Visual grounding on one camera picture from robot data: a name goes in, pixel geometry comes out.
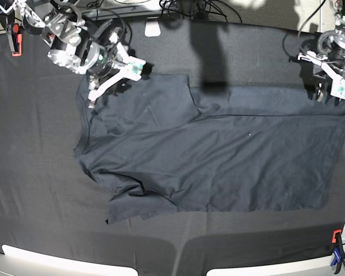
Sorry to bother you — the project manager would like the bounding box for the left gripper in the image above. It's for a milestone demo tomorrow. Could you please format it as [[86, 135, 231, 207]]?
[[297, 51, 345, 102]]

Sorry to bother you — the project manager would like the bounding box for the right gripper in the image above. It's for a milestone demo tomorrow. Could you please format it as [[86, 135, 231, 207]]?
[[83, 27, 132, 109]]

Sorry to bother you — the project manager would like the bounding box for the dark navy t-shirt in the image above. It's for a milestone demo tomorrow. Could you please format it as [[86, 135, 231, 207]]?
[[74, 75, 345, 223]]

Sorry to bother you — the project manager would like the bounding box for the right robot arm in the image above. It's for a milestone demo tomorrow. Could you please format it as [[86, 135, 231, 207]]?
[[1, 1, 145, 109]]

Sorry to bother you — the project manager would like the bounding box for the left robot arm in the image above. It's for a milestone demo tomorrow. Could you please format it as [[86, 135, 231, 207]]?
[[297, 1, 345, 105]]

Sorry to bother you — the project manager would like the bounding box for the orange clamp far left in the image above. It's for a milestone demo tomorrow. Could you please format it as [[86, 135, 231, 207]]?
[[6, 23, 22, 57]]

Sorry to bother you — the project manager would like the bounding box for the orange blue clamp near right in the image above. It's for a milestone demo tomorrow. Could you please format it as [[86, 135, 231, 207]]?
[[330, 229, 345, 275]]

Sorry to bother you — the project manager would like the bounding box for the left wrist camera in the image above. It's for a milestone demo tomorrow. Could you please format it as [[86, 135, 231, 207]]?
[[331, 79, 345, 100]]

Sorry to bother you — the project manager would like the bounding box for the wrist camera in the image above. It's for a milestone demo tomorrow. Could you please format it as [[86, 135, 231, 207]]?
[[331, 79, 345, 100], [128, 56, 146, 81]]

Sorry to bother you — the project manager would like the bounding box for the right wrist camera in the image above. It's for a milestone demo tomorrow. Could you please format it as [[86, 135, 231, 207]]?
[[128, 56, 146, 81]]

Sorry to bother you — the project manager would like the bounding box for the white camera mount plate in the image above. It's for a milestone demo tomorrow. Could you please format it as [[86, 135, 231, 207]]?
[[144, 17, 162, 37]]

